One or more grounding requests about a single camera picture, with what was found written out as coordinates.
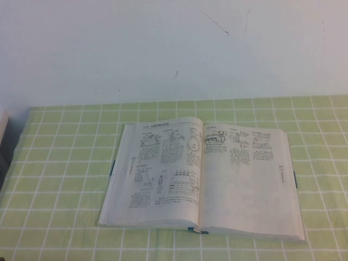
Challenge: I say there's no book with diagrams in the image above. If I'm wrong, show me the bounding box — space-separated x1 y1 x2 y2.
96 116 307 244

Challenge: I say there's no green white checked tablecloth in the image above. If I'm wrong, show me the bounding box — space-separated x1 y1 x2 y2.
0 94 348 261

